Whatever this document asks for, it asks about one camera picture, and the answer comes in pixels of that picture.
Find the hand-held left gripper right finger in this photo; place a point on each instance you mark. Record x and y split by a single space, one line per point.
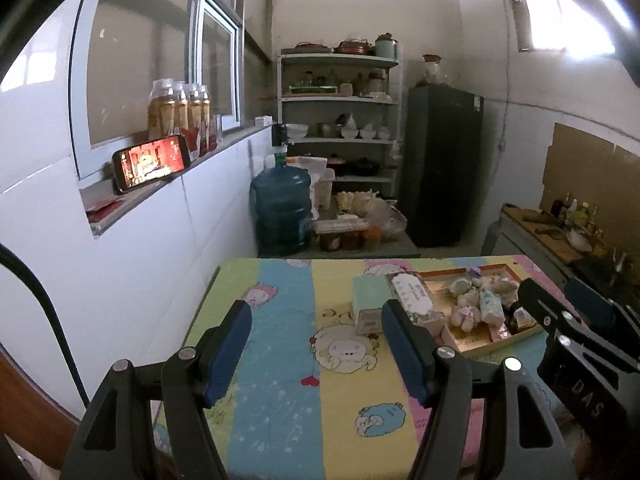
405 355

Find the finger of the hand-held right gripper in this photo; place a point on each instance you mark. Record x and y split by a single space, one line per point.
590 302
537 300

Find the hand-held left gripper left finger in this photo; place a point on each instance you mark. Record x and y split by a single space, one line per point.
230 355

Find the leopard print scrunchie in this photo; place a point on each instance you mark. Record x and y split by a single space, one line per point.
512 312

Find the white fluffy scrunchie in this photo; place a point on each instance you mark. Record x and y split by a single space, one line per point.
500 285

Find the pink tissue pack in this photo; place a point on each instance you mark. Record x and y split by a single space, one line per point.
502 332

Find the wooden tray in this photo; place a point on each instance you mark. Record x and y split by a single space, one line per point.
475 340

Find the mint green soft pack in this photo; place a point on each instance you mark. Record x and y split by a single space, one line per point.
459 287

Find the kitchen counter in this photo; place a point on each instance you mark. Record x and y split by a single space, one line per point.
525 250

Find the floral wet wipes pack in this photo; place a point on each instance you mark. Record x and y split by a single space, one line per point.
412 295

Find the white bowl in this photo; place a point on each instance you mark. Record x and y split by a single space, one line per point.
580 240

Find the green tissue box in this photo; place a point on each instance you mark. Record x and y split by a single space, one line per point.
372 295

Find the cartoon printed table cover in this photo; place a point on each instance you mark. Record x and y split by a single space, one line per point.
285 310

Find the cluster of condiment bottles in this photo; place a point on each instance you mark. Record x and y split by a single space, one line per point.
575 212

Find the low green table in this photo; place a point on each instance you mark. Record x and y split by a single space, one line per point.
400 250

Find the cardboard sheet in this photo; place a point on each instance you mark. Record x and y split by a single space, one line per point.
595 175

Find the clear plastic bag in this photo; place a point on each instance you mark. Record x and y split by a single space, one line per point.
390 220

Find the flat food container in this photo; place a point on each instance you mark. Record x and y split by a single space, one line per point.
342 226

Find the blue water jug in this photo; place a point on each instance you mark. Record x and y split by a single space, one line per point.
280 205

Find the yellow snack bag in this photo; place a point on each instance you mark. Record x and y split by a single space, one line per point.
355 202

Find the dark refrigerator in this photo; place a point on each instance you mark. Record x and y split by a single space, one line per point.
442 165

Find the white plastic container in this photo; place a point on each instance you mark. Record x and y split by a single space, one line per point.
325 190

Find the red packet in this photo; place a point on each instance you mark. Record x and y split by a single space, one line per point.
105 209

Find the white carton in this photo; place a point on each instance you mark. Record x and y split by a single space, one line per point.
310 170

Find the smartphone with lit screen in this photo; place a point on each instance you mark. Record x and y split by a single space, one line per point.
152 162

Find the black water pump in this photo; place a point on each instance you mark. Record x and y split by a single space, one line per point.
280 140

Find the clear drinking glass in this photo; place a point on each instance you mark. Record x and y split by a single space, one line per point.
218 130

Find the white metal shelf rack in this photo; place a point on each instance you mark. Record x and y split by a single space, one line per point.
340 100

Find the small high window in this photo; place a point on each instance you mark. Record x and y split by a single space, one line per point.
560 15

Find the pale green canister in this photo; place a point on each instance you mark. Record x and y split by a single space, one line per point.
386 47

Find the sliding window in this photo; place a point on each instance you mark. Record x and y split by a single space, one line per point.
145 60

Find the red round basket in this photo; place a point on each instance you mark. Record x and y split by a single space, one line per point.
354 47

